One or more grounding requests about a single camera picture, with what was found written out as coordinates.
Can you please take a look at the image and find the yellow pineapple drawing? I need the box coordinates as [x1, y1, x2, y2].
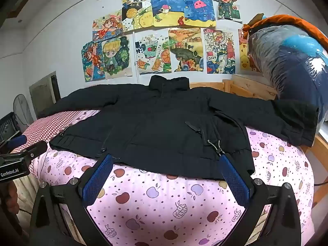
[121, 0, 155, 33]

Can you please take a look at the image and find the orange cloth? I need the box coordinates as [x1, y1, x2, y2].
[242, 14, 328, 47]

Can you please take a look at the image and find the swimming girl drawing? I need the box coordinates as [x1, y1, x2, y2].
[81, 41, 106, 83]

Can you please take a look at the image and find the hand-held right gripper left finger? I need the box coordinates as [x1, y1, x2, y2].
[29, 154, 114, 246]

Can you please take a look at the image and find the pink apple print bedsheet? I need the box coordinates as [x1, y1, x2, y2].
[11, 109, 315, 246]

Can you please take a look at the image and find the standing fan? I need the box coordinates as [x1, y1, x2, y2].
[13, 94, 34, 132]

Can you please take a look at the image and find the black plastic crate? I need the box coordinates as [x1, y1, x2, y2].
[0, 112, 23, 144]

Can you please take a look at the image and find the yellow chick drawing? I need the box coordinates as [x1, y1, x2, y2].
[238, 29, 260, 73]

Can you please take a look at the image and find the orange-haired girl drawing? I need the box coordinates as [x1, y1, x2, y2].
[92, 10, 123, 43]

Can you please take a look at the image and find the wooden bed frame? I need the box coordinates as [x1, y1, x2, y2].
[189, 74, 328, 207]

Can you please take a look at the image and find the grey wall door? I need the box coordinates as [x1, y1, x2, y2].
[29, 71, 61, 119]

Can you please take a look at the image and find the blue sea fish drawing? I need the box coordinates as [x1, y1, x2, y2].
[150, 0, 185, 28]

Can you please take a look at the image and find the black padded jacket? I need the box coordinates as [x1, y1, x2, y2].
[38, 75, 319, 180]

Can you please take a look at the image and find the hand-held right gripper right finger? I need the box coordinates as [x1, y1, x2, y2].
[219, 154, 301, 246]

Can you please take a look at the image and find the terraced landscape drawing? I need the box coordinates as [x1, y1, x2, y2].
[168, 27, 205, 73]

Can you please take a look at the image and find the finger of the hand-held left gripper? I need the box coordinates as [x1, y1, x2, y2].
[0, 135, 27, 152]
[14, 140, 48, 165]

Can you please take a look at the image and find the pink jellyfish drawing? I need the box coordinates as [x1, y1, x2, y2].
[181, 0, 216, 28]

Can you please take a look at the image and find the blond character drawing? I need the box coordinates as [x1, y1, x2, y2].
[101, 36, 133, 80]

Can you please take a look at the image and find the red checked pillow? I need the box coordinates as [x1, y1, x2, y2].
[12, 109, 101, 155]

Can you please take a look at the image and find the orange fruit cup drawing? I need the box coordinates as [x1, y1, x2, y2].
[134, 29, 171, 75]

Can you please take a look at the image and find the red tower city drawing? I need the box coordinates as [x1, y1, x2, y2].
[203, 28, 236, 75]

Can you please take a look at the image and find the red-haired character drawing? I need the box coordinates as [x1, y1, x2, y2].
[210, 0, 243, 23]

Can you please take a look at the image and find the clear plastic bag of bedding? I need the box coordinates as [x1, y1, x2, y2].
[247, 23, 328, 123]

